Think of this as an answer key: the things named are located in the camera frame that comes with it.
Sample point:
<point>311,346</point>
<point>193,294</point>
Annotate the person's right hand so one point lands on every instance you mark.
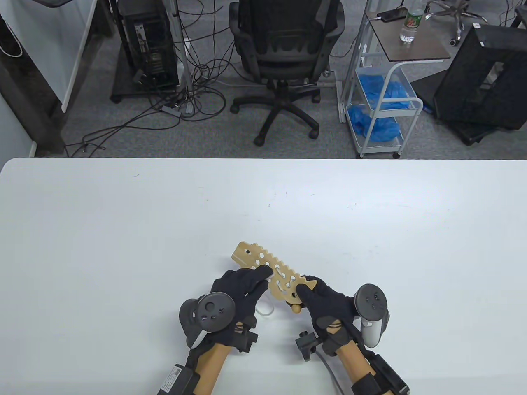
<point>329,306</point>

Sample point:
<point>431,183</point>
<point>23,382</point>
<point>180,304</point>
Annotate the grey power strip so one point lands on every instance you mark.
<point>169,110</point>

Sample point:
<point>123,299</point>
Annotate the black wheeled platform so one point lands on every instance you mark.
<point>123,88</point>

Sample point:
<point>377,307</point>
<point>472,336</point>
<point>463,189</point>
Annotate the grey white hand controller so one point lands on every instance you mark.
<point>214,310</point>
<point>370,300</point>

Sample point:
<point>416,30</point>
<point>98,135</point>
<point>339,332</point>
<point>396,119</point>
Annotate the black right forearm box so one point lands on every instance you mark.
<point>389,376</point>

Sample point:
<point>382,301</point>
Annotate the black computer tower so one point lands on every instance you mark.
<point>150,41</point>

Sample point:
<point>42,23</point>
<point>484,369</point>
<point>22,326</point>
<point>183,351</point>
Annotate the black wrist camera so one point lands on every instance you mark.
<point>247,339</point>
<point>306,345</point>

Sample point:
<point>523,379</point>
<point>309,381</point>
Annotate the chrome chair base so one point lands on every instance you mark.
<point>456,22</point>

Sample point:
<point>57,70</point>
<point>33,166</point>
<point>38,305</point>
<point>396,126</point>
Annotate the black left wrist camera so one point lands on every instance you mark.
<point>247,339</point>

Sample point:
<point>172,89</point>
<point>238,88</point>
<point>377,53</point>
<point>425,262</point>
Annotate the black left forearm box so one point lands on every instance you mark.
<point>177,380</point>

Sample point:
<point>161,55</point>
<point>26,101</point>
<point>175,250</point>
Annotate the black mesh box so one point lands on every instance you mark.
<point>465,82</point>

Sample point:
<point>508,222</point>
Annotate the blue gloves pile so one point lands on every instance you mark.
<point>374,123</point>
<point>391,92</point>

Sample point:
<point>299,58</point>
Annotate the brown side table top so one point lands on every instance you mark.
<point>420,49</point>

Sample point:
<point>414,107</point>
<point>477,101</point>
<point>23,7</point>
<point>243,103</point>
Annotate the black phone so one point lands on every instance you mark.
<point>393,15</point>

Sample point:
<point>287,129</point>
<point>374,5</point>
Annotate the grey white left hand controller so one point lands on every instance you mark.
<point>214,310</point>

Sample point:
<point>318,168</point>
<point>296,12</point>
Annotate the silver metal pole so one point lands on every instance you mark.
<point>184,61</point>

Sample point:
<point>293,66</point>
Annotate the white board panel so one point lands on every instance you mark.
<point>49,41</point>

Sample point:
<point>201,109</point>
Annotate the person's right forearm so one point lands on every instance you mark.
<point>356,362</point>

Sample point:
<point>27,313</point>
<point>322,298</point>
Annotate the person's left hand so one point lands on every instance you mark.
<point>243,288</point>

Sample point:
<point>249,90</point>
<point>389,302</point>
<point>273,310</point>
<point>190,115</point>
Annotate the white rolling cart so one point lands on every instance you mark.
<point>418,103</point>

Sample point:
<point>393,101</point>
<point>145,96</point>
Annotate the person's left forearm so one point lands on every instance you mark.
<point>212,366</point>

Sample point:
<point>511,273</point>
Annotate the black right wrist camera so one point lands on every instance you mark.
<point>306,345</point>

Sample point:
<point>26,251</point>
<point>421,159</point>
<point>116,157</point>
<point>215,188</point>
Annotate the black office chair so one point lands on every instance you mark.
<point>284,53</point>

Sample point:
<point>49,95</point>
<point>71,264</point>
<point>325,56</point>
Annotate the wooden crocodile lacing toy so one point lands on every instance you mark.
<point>243,251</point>

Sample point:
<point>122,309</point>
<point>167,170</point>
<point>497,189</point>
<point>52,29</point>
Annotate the black flat stand base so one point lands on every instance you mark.
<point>473,133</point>

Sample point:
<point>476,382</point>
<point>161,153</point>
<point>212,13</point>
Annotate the grey white right hand controller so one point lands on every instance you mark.
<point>370,300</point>

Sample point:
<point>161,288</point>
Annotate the clear plastic water bottle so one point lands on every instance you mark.
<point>409,24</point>

